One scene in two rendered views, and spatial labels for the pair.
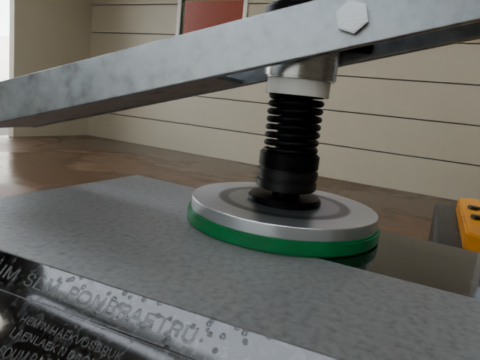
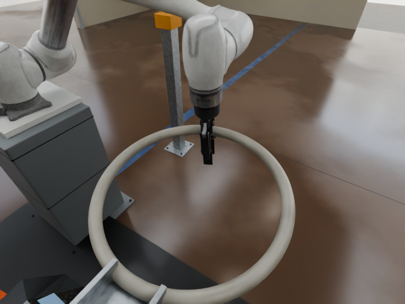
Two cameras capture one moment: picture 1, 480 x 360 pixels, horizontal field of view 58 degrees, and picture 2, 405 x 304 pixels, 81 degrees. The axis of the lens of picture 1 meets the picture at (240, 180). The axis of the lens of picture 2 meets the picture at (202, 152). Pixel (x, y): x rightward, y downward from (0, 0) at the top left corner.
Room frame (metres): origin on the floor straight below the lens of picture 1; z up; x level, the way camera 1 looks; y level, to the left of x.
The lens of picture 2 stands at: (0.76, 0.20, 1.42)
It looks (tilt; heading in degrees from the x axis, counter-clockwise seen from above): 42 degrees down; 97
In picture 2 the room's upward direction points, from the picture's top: straight up
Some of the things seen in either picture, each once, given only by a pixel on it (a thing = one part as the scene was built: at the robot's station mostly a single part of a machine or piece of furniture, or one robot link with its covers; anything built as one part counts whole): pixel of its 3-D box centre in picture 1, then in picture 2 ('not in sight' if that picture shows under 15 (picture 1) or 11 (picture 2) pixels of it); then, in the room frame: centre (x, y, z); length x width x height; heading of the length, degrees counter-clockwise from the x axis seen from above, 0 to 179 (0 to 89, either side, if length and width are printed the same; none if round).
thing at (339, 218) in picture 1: (283, 206); not in sight; (0.49, -0.05, 0.87); 0.21 x 0.21 x 0.01
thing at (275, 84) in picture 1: (298, 79); not in sight; (0.49, -0.05, 1.02); 0.07 x 0.07 x 0.04
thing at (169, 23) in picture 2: not in sight; (174, 93); (0.36, 1.80, 0.54); 0.20 x 0.20 x 1.09; 66
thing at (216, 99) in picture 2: not in sight; (205, 92); (0.70, 0.78, 1.11); 0.09 x 0.09 x 0.06
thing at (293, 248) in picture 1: (282, 208); not in sight; (0.49, -0.05, 0.87); 0.22 x 0.22 x 0.04
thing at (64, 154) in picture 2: not in sight; (61, 169); (-0.18, 1.06, 0.40); 0.50 x 0.50 x 0.80; 63
